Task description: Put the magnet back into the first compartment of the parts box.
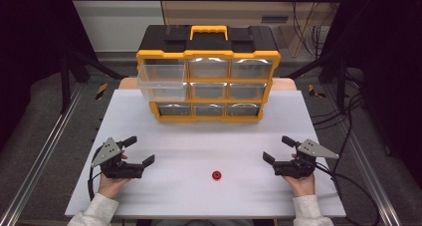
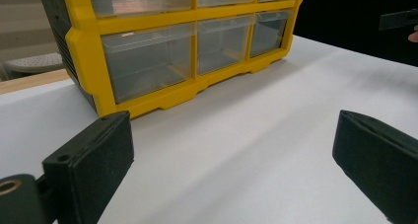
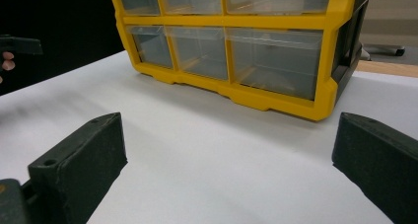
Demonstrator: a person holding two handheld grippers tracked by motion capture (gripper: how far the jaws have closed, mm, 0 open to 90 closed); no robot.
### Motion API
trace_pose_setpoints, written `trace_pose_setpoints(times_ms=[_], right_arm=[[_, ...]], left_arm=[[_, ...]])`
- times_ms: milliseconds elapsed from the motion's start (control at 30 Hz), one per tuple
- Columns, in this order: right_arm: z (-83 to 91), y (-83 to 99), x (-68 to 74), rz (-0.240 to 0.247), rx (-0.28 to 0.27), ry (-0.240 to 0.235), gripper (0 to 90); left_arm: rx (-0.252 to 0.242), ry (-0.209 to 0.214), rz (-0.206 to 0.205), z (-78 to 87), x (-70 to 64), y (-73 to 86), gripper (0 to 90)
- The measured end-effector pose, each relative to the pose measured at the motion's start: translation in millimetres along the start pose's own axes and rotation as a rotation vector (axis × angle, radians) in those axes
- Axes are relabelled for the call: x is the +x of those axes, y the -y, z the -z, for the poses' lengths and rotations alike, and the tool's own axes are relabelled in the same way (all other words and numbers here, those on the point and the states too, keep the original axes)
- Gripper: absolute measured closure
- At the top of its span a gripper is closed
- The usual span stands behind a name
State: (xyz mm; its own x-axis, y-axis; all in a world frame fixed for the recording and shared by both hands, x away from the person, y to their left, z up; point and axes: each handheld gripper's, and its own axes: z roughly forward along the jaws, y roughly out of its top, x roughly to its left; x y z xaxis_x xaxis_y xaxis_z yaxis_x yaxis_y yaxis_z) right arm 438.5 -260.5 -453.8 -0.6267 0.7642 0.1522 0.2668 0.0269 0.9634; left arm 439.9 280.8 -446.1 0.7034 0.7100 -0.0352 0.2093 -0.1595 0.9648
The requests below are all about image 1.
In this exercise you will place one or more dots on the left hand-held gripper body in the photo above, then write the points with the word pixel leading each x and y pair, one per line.
pixel 119 171

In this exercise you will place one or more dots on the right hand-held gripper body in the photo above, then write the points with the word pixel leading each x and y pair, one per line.
pixel 295 169

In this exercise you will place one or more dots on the small red round wheel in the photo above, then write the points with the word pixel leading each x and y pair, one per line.
pixel 216 175

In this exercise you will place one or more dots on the clear plastic drawer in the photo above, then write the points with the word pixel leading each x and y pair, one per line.
pixel 162 90

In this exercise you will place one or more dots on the yellow black organizer cabinet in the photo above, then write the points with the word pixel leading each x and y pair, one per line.
pixel 209 42

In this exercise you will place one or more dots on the person's left hand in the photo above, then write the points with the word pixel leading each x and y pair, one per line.
pixel 109 186

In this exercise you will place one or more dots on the person's right hand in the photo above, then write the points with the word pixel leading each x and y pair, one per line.
pixel 303 186

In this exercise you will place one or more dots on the yellow black tape marker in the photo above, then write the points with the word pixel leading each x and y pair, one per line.
pixel 101 91
pixel 314 91

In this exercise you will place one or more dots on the white foam board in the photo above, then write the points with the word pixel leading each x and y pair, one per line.
pixel 205 146

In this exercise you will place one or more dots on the group of clear drawers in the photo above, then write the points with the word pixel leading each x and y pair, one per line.
pixel 247 90

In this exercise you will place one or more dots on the black metal stand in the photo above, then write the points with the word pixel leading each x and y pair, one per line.
pixel 66 83
pixel 340 83

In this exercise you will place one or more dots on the black curtain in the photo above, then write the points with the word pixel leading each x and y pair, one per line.
pixel 388 70
pixel 30 53

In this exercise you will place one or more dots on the aluminium floor rail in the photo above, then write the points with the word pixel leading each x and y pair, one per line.
pixel 368 166
pixel 40 156

